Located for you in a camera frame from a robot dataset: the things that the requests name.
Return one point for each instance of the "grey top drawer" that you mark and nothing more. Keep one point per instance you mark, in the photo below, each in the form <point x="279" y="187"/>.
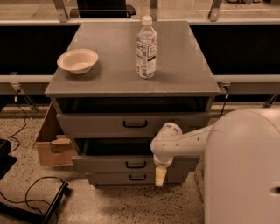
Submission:
<point x="119" y="125"/>

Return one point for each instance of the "clear plastic water bottle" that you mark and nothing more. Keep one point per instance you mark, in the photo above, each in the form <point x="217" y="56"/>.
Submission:
<point x="146" y="49"/>

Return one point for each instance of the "grey drawer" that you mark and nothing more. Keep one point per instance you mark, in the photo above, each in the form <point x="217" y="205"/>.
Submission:
<point x="119" y="125"/>
<point x="114" y="155"/>
<point x="104" y="179"/>

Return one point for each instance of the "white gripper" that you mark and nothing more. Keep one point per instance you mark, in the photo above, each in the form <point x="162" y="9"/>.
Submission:
<point x="162" y="161"/>

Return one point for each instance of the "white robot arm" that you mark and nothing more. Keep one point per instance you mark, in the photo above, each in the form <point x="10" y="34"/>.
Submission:
<point x="241" y="164"/>

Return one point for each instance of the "grey bottom drawer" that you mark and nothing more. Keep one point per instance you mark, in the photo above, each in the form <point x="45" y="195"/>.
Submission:
<point x="104" y="179"/>

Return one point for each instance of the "cardboard box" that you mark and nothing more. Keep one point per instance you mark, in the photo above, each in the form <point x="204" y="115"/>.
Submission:
<point x="53" y="147"/>

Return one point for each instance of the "black stand base left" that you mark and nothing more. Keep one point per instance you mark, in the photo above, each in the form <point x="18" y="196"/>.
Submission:
<point x="34" y="211"/>

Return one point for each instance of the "grey drawer cabinet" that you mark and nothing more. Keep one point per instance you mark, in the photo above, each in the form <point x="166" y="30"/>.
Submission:
<point x="183" y="81"/>

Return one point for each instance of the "white bowl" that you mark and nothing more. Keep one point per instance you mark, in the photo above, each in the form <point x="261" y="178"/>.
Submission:
<point x="77" y="61"/>

